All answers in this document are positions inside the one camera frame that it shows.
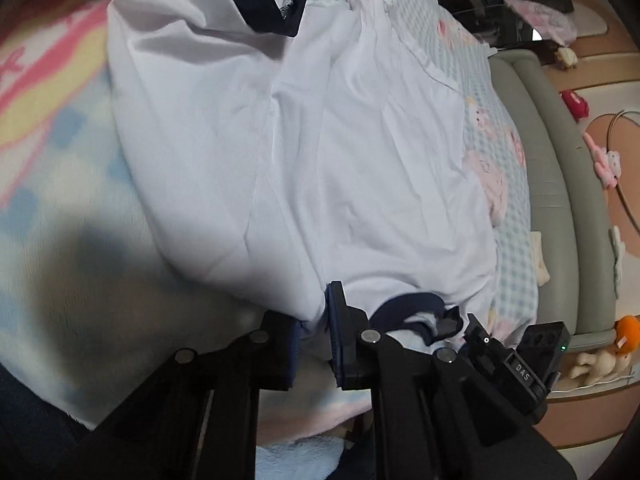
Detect white shirt navy trim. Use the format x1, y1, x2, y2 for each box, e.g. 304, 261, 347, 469
107, 0, 498, 328

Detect orange and cream plush toys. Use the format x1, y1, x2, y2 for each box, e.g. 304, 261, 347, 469
568, 315, 640, 386

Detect cream folded cloth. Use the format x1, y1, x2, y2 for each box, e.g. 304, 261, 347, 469
529, 231, 550, 287

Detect blue checkered cartoon blanket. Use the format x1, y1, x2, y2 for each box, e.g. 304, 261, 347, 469
1, 0, 539, 428

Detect folded pink patterned clothing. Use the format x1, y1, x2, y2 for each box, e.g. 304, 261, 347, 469
464, 151, 508, 228

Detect pink plush toy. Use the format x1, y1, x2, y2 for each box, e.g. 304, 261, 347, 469
582, 131, 622, 190

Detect red plush toy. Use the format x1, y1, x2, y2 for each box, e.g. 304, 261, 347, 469
560, 90, 589, 122

